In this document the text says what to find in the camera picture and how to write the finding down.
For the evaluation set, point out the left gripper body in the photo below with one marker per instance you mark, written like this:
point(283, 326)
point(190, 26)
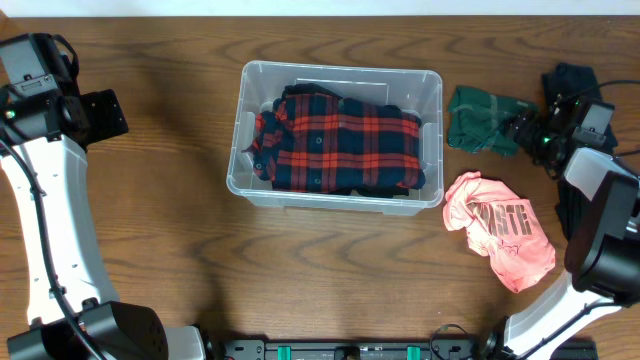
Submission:
point(103, 115)

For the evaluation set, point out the navy garment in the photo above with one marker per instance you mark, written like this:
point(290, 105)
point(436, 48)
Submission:
point(570, 80)

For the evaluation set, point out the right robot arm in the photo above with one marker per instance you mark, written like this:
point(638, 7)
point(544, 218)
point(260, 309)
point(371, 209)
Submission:
point(601, 262)

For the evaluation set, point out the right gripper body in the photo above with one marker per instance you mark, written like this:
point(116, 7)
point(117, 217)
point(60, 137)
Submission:
point(536, 138)

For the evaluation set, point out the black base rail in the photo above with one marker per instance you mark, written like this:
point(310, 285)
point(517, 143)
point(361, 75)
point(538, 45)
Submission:
point(255, 349)

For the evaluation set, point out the red navy plaid shirt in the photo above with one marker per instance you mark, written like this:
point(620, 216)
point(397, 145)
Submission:
point(340, 145)

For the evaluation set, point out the green garment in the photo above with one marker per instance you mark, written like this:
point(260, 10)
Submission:
point(479, 120)

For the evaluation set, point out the clear plastic storage bin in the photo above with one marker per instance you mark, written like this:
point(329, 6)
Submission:
point(418, 92)

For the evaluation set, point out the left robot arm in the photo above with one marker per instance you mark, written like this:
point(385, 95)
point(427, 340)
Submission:
point(74, 310)

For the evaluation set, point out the pink printed t-shirt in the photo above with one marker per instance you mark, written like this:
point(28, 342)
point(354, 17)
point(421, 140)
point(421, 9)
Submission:
point(501, 226)

